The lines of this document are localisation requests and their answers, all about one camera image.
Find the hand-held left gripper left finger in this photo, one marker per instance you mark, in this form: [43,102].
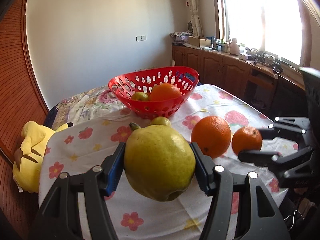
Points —
[113,172]

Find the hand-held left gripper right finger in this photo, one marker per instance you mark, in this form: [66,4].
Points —
[202,175]

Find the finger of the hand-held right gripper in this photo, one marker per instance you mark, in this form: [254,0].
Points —
[287,125]
[260,156]

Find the small tangerine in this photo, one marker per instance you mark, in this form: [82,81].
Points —
[246,140]

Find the large orange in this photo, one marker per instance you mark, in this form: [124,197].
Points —
[211,136]
[165,92]

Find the yellow-green pear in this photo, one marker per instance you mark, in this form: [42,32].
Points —
[160,162]

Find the green apple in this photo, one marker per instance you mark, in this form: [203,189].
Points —
[140,96]
[161,121]

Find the red perforated plastic basket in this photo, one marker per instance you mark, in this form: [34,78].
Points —
[150,108]

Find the white strawberry print cloth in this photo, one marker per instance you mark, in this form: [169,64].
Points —
[82,150]

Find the small black tripod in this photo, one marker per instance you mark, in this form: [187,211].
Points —
[277,66]
[257,56]

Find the small white box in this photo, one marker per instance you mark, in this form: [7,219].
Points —
[243,56]

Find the yellow plush toy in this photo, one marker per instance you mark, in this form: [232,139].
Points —
[27,155]

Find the pale pink bottle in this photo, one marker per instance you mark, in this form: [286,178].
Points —
[234,47]

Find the long wooden cabinet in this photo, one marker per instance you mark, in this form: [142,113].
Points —
[212,65]

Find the wooden framed window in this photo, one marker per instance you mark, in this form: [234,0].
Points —
[262,17]

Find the white dish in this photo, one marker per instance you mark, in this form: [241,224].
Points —
[206,48]

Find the dark blue bottle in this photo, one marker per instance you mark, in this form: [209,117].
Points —
[213,40]

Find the white radiator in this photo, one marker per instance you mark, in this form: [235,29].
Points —
[172,62]

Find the open cardboard box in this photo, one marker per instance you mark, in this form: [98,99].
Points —
[197,41]

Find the dark round fan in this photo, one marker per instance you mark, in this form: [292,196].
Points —
[190,26]

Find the pile of folded cloths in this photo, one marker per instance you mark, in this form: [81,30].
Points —
[180,33]

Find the wooden louvered wardrobe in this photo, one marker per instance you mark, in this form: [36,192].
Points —
[15,67]

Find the patterned beige curtain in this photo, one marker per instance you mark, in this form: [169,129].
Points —
[193,5]

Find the white wall switch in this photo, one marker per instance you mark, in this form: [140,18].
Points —
[141,38]

